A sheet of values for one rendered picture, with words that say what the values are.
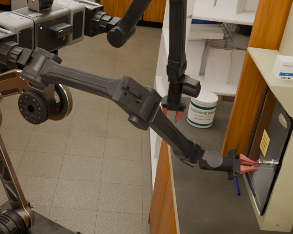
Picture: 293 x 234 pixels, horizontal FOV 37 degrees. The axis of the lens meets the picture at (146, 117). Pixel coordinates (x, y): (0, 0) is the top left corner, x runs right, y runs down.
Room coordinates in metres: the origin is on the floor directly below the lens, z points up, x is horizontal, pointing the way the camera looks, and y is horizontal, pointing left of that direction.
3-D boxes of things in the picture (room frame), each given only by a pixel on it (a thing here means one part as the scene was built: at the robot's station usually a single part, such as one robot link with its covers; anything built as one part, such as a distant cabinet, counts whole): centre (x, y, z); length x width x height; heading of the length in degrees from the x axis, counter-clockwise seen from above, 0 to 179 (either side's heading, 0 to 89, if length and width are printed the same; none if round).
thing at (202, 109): (1.95, -0.27, 1.02); 0.13 x 0.13 x 0.15
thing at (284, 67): (1.29, -0.40, 1.54); 0.05 x 0.05 x 0.06; 10
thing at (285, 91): (1.37, -0.39, 1.46); 0.32 x 0.12 x 0.10; 5
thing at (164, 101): (1.64, -0.10, 1.21); 0.10 x 0.07 x 0.07; 95
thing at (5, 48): (1.29, 0.45, 1.45); 0.09 x 0.08 x 0.12; 155
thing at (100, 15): (1.74, 0.23, 1.45); 0.09 x 0.08 x 0.12; 155
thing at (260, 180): (1.37, -0.44, 1.19); 0.30 x 0.01 x 0.40; 5
